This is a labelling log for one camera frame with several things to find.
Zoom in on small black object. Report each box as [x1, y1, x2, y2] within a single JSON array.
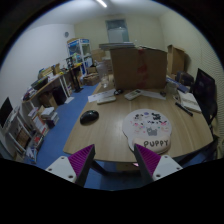
[[114, 89, 124, 95]]

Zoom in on large cardboard box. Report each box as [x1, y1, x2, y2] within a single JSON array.
[[110, 47, 167, 90]]

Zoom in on black office chair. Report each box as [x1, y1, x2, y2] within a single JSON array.
[[192, 67, 219, 127]]

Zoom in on white low bookshelf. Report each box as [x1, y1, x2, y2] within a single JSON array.
[[0, 107, 44, 164]]

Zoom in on glass display cabinet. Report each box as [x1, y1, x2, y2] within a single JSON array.
[[67, 38, 93, 76]]

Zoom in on black monitor at left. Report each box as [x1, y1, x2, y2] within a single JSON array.
[[0, 98, 13, 127]]

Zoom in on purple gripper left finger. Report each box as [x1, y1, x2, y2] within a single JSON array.
[[45, 143, 97, 188]]

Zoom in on white paper sheet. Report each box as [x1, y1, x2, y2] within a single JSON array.
[[88, 89, 115, 102]]

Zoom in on white remote control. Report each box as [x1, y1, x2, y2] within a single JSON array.
[[124, 89, 141, 101]]

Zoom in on clear plastic bottle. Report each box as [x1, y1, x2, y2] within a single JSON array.
[[101, 67, 109, 88]]

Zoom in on black marker pen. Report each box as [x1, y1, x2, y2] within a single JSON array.
[[175, 102, 193, 117]]

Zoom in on wall clock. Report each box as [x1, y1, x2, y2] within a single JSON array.
[[64, 32, 69, 38]]

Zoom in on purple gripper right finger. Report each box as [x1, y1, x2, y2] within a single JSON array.
[[133, 143, 184, 185]]

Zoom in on white flat remote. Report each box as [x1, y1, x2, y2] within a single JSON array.
[[97, 96, 116, 105]]

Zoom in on window with blind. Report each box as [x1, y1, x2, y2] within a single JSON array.
[[106, 19, 129, 43]]

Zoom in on ceiling light strip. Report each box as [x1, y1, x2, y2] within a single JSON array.
[[96, 0, 107, 8]]

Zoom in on black computer mouse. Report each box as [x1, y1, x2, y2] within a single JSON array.
[[80, 110, 99, 125]]

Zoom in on tall cardboard box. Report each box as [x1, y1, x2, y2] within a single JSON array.
[[167, 45, 185, 75]]

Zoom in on round puppy mouse pad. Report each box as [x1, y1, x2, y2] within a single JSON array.
[[122, 109, 172, 154]]

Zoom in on white side desk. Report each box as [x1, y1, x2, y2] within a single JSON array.
[[22, 74, 70, 108]]

